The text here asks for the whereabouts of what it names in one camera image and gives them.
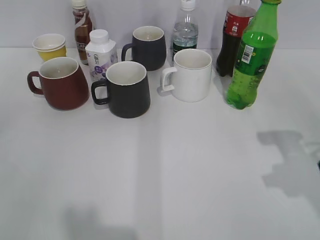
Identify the green soda bottle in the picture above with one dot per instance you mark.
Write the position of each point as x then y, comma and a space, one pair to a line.
255, 51

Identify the dark red ceramic mug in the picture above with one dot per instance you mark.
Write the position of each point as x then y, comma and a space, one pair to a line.
62, 83

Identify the yellow paper cup stack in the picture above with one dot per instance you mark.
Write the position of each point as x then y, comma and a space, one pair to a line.
50, 46

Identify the white ceramic mug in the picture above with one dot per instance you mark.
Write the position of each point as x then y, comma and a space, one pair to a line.
189, 78

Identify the dark cola bottle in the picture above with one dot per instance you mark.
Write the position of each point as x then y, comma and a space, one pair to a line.
236, 20

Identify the clear water bottle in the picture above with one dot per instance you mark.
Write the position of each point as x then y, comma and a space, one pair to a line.
185, 31

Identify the black front ceramic mug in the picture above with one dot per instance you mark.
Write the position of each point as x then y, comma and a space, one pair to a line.
125, 90

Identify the dark grey rear mug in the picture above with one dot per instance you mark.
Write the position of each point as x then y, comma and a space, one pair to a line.
148, 47

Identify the white milk carton bottle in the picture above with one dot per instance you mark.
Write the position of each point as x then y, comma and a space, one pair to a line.
101, 53

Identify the brown coffee drink bottle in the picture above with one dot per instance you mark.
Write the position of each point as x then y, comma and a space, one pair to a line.
83, 27

